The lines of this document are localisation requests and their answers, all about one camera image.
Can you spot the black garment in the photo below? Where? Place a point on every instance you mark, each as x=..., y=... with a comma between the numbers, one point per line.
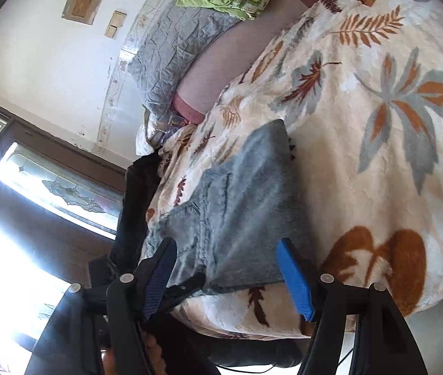
x=137, y=211

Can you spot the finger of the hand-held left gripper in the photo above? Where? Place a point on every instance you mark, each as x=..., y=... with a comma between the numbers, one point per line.
x=184, y=287

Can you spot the person's left hand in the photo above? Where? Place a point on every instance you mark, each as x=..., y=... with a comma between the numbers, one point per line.
x=155, y=353

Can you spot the brown wooden door frame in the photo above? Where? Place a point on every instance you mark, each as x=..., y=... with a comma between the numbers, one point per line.
x=49, y=156

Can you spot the grey-blue denim pants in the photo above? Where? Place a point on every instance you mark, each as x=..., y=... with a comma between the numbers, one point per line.
x=241, y=211

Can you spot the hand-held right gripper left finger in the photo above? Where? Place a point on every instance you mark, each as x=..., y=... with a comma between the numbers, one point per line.
x=159, y=281

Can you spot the beige wall switch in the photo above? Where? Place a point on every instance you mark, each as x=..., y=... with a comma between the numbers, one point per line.
x=115, y=24

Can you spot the leaf print blanket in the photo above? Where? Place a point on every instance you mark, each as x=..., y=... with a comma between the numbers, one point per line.
x=362, y=132

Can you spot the grey quilted pillow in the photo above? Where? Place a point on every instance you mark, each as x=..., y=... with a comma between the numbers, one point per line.
x=178, y=54

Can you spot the white crumpled cloth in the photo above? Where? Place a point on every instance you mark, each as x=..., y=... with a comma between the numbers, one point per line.
x=149, y=132

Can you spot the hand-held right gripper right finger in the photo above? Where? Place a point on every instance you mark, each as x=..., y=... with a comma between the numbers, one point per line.
x=295, y=281

